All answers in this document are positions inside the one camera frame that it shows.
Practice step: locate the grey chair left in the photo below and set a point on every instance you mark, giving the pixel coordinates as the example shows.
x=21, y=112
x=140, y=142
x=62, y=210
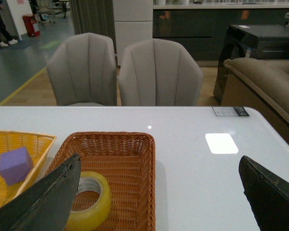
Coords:
x=82, y=71

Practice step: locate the beige sofa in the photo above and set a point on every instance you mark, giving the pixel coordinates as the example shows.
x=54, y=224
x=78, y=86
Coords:
x=262, y=85

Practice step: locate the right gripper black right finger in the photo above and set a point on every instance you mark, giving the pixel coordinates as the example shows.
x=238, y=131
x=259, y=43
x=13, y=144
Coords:
x=267, y=194

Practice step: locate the yellowish clear tape roll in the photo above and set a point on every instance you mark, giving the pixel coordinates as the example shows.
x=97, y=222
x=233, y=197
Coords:
x=93, y=216

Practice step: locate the label sticker on table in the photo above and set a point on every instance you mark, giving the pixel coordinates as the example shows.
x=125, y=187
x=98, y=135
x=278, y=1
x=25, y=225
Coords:
x=230, y=111

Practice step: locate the grey chair right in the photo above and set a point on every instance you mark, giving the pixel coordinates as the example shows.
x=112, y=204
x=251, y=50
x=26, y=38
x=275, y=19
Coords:
x=158, y=72

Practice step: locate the purple foam cube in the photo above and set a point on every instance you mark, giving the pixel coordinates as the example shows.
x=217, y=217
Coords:
x=15, y=165

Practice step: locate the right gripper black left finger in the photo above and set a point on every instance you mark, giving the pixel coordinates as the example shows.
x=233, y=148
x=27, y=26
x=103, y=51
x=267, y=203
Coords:
x=46, y=205

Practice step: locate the yellow woven basket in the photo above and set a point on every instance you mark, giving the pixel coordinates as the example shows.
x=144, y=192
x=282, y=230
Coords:
x=38, y=146

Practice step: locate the grey chair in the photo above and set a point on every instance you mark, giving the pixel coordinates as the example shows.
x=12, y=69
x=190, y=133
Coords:
x=158, y=72
x=82, y=71

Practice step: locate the brown wicker basket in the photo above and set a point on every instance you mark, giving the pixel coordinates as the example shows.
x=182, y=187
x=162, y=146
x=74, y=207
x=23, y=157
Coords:
x=127, y=161

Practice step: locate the red bin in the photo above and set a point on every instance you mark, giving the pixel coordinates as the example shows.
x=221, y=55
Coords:
x=31, y=25

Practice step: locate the black appliance box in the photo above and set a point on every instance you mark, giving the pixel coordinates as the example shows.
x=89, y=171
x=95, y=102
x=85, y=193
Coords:
x=261, y=42

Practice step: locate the white pillar cabinet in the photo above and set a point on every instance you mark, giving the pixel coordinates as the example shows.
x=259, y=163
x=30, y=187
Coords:
x=133, y=22

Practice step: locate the dark grey counter cabinet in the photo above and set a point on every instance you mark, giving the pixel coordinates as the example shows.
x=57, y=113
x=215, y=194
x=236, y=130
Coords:
x=201, y=28

